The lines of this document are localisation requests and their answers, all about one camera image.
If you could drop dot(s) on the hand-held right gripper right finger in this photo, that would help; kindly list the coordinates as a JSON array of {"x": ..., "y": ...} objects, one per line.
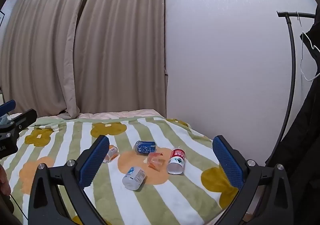
[{"x": 228, "y": 163}]

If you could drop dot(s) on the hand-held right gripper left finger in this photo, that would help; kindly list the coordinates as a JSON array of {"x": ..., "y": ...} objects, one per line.
[{"x": 93, "y": 163}]

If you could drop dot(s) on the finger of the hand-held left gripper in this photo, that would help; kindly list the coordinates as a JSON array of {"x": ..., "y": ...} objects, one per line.
[
  {"x": 7, "y": 108},
  {"x": 25, "y": 118}
]

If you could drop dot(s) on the clear orange plastic cup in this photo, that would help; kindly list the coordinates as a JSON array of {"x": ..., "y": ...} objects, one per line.
[{"x": 156, "y": 161}]

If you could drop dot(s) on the person's left hand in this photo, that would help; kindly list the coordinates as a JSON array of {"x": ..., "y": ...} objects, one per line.
[{"x": 3, "y": 180}]

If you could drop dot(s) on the striped floral blanket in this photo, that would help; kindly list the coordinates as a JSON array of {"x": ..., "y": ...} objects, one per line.
[{"x": 75, "y": 140}]

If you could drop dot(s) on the white bottle blue label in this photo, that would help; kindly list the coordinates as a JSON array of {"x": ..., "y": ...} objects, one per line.
[{"x": 133, "y": 178}]

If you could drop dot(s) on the red white bottle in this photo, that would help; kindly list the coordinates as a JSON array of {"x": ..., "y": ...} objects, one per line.
[{"x": 176, "y": 162}]

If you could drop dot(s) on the pink bed sheet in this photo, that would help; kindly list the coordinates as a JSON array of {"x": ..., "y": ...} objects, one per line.
[{"x": 112, "y": 114}]

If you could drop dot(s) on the beige curtain panel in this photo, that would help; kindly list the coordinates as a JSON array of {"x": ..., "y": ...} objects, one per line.
[
  {"x": 37, "y": 52},
  {"x": 120, "y": 52}
]

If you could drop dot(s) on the black metal clothes rack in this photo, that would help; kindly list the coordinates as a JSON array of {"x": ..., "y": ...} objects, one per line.
[{"x": 294, "y": 64}]

